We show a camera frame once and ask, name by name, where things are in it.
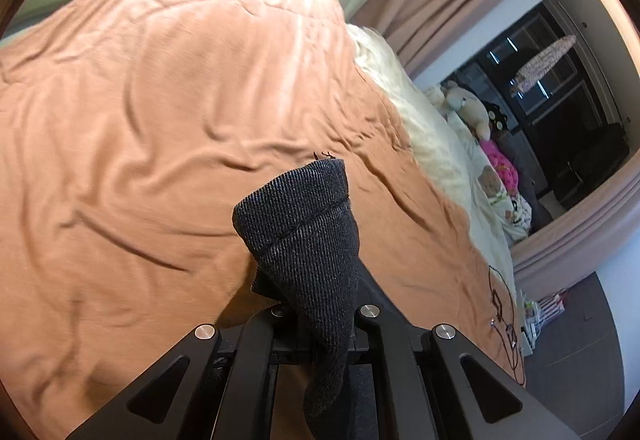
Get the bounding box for dark window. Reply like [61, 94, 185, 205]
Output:
[440, 0, 636, 231]

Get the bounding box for black cable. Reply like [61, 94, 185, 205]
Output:
[487, 265, 526, 386]

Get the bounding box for black plush toy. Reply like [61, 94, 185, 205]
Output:
[482, 102, 511, 133]

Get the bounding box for black armchair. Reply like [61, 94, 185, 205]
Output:
[567, 122, 632, 206]

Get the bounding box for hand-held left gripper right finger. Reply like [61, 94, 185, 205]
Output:
[352, 305, 581, 440]

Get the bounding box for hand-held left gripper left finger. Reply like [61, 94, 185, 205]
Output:
[65, 304, 301, 440]

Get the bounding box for floral hanging garment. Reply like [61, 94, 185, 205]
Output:
[510, 34, 577, 95]

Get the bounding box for black spotted white cloth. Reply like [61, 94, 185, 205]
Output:
[500, 192, 535, 248]

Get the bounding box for pink fuzzy plush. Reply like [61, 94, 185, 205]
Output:
[480, 140, 521, 193]

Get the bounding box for dark grey cushion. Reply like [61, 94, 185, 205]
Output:
[500, 135, 556, 236]

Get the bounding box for bear print pillow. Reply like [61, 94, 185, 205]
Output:
[475, 165, 521, 221]

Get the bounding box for dark grey pants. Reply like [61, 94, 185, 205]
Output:
[232, 159, 416, 438]

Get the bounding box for orange blanket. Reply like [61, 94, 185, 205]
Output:
[0, 0, 526, 440]

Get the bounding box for cream plush bear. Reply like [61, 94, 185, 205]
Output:
[440, 80, 493, 141]

